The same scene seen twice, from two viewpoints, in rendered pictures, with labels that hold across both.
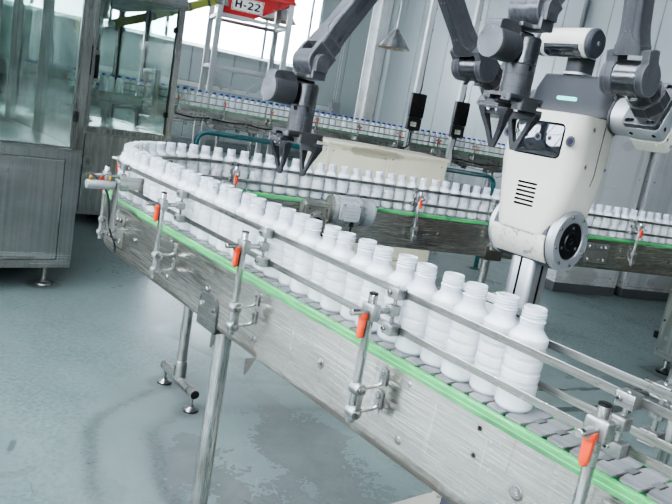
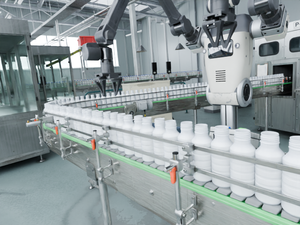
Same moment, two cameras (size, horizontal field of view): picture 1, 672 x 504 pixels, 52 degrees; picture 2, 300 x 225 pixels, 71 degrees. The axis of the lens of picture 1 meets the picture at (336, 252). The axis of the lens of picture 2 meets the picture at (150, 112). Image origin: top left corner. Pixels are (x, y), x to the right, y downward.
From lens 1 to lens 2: 0.64 m
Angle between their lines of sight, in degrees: 3
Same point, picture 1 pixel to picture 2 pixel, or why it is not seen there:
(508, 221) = (215, 90)
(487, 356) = (268, 179)
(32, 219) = (31, 139)
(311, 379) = (149, 201)
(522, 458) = not seen: outside the picture
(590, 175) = (248, 59)
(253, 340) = (114, 182)
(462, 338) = (243, 169)
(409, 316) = (199, 159)
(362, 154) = (141, 85)
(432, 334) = (218, 168)
